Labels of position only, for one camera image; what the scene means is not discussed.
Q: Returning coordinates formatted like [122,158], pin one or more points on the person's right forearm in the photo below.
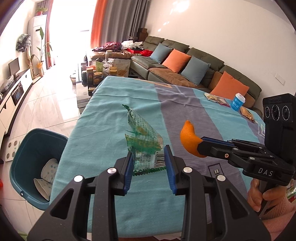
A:
[282,217]

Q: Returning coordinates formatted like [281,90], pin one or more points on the orange curtain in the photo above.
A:
[99,23]

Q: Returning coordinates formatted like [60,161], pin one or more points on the white and black tv cabinet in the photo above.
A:
[13,99]

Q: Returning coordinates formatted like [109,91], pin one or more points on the teal plastic bin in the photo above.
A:
[30,150]

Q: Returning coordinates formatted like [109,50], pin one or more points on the blue cushion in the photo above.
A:
[196,69]
[160,53]

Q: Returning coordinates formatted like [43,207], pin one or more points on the pile of clothes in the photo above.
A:
[122,46]

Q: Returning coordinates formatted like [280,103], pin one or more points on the brown cardboard boxes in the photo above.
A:
[142,33]

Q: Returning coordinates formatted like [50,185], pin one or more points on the clear plastic bag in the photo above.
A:
[7,83]

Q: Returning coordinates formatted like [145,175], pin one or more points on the white bathroom scale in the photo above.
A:
[12,150]

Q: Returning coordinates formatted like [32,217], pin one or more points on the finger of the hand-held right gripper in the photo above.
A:
[219,141]
[215,150]

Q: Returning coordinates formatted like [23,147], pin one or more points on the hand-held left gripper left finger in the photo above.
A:
[129,172]

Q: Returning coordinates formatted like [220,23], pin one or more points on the white standing air conditioner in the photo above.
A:
[35,34]

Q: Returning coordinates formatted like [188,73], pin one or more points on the glass coffee table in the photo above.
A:
[83,95]

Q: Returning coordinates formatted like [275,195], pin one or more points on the small gold foil wrapper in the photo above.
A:
[248,114]

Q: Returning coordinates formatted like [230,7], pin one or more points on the white printed paper plate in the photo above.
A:
[49,170]
[42,188]

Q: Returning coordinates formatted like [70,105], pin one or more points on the person's right hand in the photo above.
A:
[254,197]

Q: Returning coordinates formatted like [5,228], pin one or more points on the tall leafy plant in vase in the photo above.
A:
[41,58]

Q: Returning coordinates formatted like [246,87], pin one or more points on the flat snack packets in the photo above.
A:
[217,99]

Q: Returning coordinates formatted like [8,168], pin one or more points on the green printed snack wrapper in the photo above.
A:
[143,136]

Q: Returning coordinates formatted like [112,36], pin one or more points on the teal and grey blanket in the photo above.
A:
[111,104]

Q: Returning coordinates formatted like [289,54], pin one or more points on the orange peel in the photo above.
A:
[189,136]

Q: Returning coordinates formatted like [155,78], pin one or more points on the grey sectional sofa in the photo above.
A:
[208,69]

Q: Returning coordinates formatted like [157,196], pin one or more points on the orange cushion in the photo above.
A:
[230,85]
[177,60]

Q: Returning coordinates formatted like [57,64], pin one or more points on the small potted plant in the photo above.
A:
[41,11]

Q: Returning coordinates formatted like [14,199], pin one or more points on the wicker basket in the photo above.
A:
[73,79]

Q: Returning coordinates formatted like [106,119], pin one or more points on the group of jars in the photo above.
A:
[94,74]

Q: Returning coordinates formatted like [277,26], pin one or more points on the black monitor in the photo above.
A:
[13,67]

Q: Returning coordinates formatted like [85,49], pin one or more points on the kraft paper snack bag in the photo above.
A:
[121,67]

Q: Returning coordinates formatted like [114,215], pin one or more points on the fan with patterned cover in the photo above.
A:
[23,42]

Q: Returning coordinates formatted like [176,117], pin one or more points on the white wall outlet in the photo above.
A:
[279,78]

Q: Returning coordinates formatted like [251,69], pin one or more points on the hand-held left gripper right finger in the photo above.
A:
[170,171]

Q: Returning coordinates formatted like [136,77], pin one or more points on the blue paper cup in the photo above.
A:
[237,103]

